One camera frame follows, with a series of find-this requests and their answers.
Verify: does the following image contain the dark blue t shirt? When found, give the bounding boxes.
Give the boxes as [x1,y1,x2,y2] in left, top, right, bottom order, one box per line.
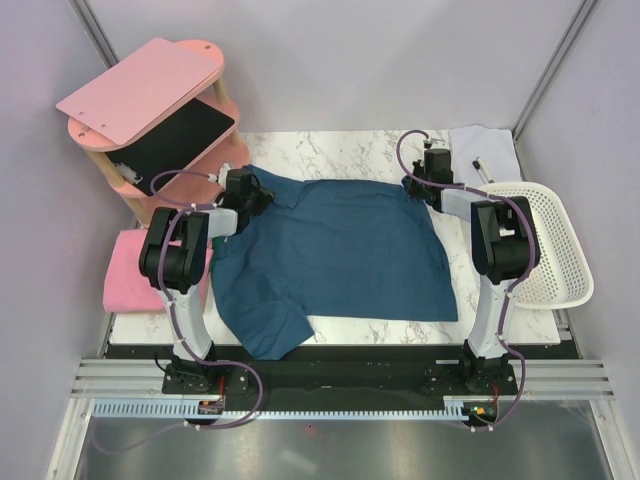
[211,169,458,360]

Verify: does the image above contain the black white marker pen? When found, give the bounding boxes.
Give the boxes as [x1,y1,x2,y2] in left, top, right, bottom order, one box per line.
[472,157,495,184]

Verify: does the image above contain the small white shelf clip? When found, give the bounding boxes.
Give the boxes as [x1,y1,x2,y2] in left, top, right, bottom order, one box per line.
[121,166,142,184]

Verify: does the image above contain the folded pink t shirt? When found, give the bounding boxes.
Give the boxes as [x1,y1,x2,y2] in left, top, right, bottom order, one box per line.
[102,227,215,315]

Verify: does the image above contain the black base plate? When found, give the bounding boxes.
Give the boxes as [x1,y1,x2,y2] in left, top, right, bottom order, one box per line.
[162,345,518,398]

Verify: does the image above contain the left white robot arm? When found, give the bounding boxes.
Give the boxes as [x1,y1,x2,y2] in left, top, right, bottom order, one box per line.
[138,165,274,393]

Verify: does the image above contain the black mat on shelf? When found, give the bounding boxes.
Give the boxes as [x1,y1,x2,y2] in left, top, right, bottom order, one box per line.
[106,99,235,196]

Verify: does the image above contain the pink wooden shelf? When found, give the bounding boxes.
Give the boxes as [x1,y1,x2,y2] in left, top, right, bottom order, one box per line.
[56,38,249,225]

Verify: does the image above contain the white plastic laundry basket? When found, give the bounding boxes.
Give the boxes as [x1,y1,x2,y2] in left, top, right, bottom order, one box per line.
[481,181,594,310]

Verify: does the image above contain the aluminium rail frame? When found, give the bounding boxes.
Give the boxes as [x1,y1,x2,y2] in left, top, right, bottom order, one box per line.
[70,359,614,401]

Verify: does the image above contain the white cloth in corner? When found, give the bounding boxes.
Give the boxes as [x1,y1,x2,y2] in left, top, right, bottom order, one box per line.
[449,125,521,187]

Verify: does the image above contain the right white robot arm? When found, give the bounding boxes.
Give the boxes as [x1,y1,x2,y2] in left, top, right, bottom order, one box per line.
[406,149,540,394]

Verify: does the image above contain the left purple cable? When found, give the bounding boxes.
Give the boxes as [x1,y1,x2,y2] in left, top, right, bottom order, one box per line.
[92,169,266,455]

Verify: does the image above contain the white cable duct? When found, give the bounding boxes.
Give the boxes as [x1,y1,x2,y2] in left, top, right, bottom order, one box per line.
[93,398,479,421]

